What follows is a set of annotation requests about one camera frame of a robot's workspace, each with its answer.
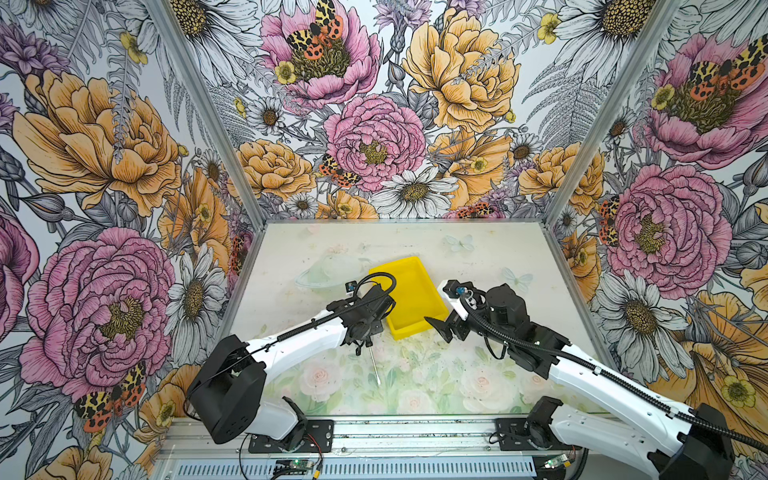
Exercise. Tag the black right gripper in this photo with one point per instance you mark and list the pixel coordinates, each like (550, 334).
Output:
(457, 323)

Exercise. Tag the aluminium corner post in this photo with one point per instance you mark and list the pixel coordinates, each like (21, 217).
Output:
(659, 20)
(172, 36)

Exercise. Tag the green circuit board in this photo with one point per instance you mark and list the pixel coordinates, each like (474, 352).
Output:
(293, 466)

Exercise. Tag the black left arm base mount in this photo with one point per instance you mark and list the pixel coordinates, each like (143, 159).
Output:
(282, 427)

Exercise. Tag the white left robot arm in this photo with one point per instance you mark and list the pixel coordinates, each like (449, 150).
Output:
(227, 393)

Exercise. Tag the aluminium corner post right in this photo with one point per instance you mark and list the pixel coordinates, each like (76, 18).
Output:
(659, 20)

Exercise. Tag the black handled screwdriver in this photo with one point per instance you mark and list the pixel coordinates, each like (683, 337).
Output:
(373, 363)

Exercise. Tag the aluminium corner post left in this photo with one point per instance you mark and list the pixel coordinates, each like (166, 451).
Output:
(172, 36)

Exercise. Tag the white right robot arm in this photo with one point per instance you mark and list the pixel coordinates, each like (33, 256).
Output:
(661, 437)

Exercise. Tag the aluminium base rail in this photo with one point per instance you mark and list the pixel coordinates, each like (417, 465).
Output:
(372, 447)

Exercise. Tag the yellow plastic bin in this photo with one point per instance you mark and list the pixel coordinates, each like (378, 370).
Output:
(415, 295)

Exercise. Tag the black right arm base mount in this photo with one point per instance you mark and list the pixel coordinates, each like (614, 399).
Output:
(529, 433)

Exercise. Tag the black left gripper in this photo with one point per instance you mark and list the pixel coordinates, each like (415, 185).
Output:
(376, 327)

